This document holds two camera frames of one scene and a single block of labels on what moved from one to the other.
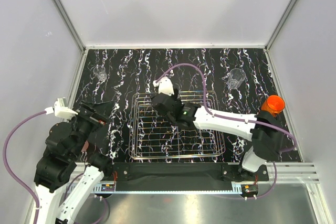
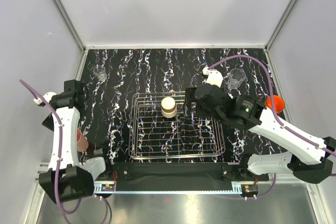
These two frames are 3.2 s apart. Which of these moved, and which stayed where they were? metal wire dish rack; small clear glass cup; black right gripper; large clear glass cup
Moved: black right gripper
Stayed: small clear glass cup; large clear glass cup; metal wire dish rack
